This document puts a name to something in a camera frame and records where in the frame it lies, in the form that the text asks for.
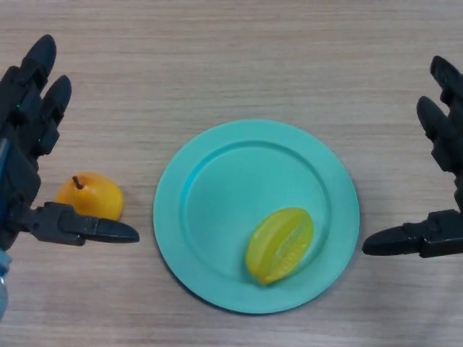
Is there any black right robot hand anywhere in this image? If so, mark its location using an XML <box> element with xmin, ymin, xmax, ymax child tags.
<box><xmin>362</xmin><ymin>55</ymin><xmax>463</xmax><ymax>258</ymax></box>

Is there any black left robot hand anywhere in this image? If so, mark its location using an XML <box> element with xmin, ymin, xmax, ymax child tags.
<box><xmin>0</xmin><ymin>34</ymin><xmax>140</xmax><ymax>247</ymax></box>

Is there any yellow starfruit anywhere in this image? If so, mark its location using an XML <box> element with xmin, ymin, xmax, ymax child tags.
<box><xmin>245</xmin><ymin>206</ymin><xmax>314</xmax><ymax>286</ymax></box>

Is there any teal round plate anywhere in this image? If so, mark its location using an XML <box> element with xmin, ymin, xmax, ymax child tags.
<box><xmin>153</xmin><ymin>120</ymin><xmax>360</xmax><ymax>314</ymax></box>

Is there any orange pear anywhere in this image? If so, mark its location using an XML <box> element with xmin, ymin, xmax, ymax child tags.
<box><xmin>54</xmin><ymin>171</ymin><xmax>124</xmax><ymax>220</ymax></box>

